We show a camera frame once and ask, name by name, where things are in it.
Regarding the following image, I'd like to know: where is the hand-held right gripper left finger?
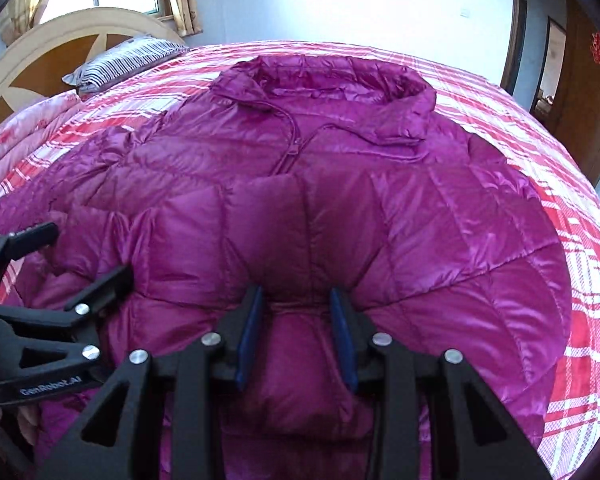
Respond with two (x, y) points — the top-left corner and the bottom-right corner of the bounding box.
(40, 285), (266, 480)

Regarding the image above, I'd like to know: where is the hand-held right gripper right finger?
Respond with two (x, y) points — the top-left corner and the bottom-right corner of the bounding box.
(329, 287), (556, 480)

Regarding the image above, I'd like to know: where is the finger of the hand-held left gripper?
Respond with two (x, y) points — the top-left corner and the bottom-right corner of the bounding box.
(0, 264), (133, 376)
(0, 222), (61, 306)

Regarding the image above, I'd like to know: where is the magenta puffer jacket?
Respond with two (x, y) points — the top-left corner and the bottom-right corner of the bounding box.
(0, 55), (573, 480)

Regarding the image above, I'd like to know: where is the person's left hand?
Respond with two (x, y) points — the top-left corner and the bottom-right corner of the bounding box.
(0, 400), (38, 446)

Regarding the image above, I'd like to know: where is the pink folded quilt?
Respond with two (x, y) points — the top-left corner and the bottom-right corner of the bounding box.
(0, 91), (83, 206)

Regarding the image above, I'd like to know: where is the wooden round headboard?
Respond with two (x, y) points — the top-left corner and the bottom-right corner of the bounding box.
(0, 6), (186, 133)

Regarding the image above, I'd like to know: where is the striped pillow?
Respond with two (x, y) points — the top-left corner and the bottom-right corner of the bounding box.
(62, 35), (191, 93)

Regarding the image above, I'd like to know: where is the red plaid bed sheet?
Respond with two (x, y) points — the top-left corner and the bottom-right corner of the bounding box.
(0, 42), (600, 480)

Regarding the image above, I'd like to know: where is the wooden door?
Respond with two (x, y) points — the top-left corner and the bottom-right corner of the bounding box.
(555, 0), (600, 186)

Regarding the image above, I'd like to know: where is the wooden door frame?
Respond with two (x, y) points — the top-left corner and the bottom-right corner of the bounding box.
(500, 0), (568, 121)

